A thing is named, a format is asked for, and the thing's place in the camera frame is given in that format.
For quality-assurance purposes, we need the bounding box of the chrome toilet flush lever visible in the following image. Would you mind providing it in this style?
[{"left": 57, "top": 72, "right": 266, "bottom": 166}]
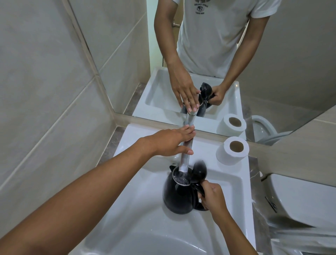
[{"left": 265, "top": 196, "right": 278, "bottom": 213}]

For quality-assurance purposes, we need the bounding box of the person's right hand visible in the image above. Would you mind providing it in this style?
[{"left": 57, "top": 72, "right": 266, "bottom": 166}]
[{"left": 198, "top": 180, "right": 229, "bottom": 219}]

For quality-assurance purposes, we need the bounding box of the wall mirror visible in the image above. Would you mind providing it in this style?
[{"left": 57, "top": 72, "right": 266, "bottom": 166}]
[{"left": 68, "top": 0, "right": 336, "bottom": 146}]

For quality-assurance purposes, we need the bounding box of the chrome sink faucet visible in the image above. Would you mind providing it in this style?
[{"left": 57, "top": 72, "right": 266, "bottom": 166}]
[{"left": 178, "top": 113, "right": 196, "bottom": 174}]

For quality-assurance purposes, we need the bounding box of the white ceramic sink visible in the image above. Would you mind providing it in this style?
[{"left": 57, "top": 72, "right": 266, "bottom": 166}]
[{"left": 69, "top": 123, "right": 257, "bottom": 255}]

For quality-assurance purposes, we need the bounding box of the person's left hand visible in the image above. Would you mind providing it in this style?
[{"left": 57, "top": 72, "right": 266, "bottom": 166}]
[{"left": 139, "top": 125, "right": 196, "bottom": 158}]

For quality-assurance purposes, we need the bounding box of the white toilet paper roll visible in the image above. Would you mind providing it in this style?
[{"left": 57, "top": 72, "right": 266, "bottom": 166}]
[{"left": 216, "top": 136, "right": 249, "bottom": 166}]

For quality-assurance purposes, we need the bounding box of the person's left forearm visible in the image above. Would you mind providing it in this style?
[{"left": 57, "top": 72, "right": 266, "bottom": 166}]
[{"left": 0, "top": 138, "right": 154, "bottom": 255}]

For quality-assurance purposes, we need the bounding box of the black electric kettle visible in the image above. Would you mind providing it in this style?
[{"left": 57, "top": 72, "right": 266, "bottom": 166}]
[{"left": 162, "top": 160, "right": 210, "bottom": 215}]

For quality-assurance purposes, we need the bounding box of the person's right forearm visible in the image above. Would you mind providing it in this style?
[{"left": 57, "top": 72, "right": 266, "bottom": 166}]
[{"left": 211, "top": 209, "right": 259, "bottom": 255}]

